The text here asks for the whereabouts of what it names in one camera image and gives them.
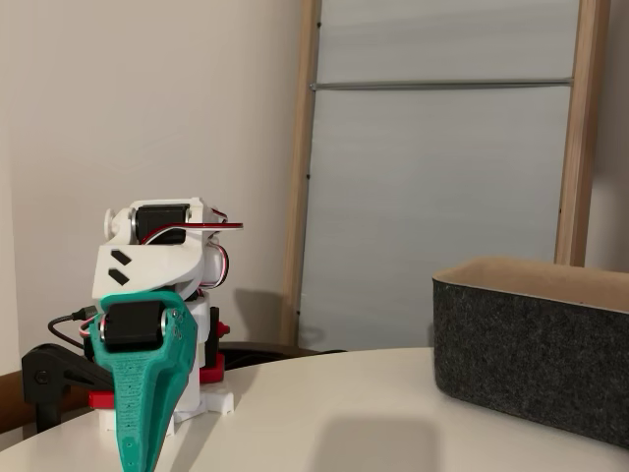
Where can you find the wood framed frosted panel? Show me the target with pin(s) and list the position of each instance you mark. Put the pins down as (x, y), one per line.
(432, 196)

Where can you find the black clamp red pad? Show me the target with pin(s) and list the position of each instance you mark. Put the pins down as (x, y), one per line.
(49, 364)
(212, 372)

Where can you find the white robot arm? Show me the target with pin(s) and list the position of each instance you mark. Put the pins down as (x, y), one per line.
(147, 260)

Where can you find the metal rod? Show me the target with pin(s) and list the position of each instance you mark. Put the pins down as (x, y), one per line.
(442, 85)

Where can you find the dark grey felt box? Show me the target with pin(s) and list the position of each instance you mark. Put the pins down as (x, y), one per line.
(531, 354)

